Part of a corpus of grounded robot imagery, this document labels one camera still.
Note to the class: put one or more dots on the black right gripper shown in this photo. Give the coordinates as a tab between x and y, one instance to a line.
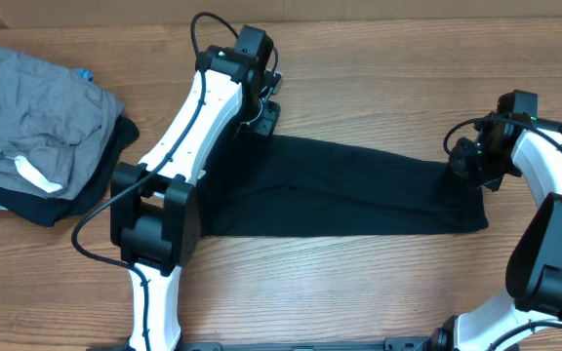
463	167

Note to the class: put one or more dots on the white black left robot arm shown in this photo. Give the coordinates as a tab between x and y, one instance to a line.
154	216

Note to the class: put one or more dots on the black t-shirt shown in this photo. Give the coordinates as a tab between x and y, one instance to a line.
288	186

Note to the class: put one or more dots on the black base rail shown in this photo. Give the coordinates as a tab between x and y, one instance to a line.
300	346

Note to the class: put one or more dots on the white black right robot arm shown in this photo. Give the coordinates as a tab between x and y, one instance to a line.
518	144

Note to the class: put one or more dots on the grey folded shirt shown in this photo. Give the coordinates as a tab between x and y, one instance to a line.
54	126

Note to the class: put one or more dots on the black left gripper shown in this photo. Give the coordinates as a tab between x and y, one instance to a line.
266	119

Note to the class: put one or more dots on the black folded garment in stack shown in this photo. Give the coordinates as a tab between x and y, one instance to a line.
47	211

